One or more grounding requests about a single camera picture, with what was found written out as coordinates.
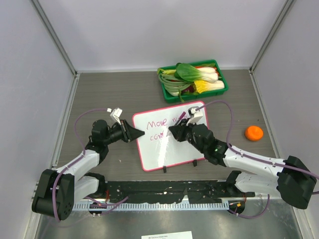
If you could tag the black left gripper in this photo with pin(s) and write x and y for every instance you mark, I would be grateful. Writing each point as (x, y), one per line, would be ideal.
(129, 133)

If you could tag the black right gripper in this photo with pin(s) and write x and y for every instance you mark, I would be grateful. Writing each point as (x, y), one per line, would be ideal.
(178, 131)

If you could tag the magenta capped whiteboard marker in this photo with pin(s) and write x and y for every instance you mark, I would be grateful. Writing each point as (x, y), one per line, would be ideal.
(177, 121)

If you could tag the pink framed whiteboard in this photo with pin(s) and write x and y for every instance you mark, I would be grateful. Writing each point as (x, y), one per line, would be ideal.
(157, 147)

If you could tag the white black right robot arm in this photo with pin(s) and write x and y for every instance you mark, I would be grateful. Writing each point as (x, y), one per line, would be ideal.
(289, 178)

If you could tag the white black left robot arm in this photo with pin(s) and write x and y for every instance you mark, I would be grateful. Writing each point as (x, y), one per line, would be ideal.
(58, 190)

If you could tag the green plastic tray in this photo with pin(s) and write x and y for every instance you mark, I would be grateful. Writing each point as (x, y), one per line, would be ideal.
(193, 94)

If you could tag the green long beans bundle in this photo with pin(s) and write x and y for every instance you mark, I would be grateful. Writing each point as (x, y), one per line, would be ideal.
(172, 83)

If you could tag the yellow leaf cabbage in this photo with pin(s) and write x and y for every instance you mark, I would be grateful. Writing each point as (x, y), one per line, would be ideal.
(202, 86)

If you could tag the green bok choy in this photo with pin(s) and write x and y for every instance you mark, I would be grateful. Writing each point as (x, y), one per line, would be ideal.
(190, 74)

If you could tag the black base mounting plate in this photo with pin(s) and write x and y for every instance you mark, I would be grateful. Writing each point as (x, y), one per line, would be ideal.
(169, 192)

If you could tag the red chili pepper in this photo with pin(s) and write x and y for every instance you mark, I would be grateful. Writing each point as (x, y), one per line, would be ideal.
(207, 69)

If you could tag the orange ball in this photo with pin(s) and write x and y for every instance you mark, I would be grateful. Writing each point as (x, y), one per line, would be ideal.
(254, 133)

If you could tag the white paper label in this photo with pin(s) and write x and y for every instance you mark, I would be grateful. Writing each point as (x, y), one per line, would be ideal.
(177, 235)

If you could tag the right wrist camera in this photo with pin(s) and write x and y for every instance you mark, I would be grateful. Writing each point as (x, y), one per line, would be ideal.
(195, 115)

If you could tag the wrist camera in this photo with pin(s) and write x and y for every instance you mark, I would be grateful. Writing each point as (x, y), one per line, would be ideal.
(115, 114)
(195, 115)

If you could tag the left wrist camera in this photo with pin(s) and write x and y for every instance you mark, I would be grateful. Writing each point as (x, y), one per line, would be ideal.
(115, 114)

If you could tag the grey slotted cable duct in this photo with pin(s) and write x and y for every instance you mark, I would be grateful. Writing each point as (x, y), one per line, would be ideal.
(129, 207)

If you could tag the left aluminium frame post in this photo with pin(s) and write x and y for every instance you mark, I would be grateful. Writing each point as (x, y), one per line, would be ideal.
(53, 35)

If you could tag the aluminium frame post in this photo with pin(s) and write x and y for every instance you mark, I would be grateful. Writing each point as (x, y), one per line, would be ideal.
(53, 35)
(288, 4)

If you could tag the right aluminium frame post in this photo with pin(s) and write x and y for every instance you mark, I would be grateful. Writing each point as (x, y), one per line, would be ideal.
(288, 4)

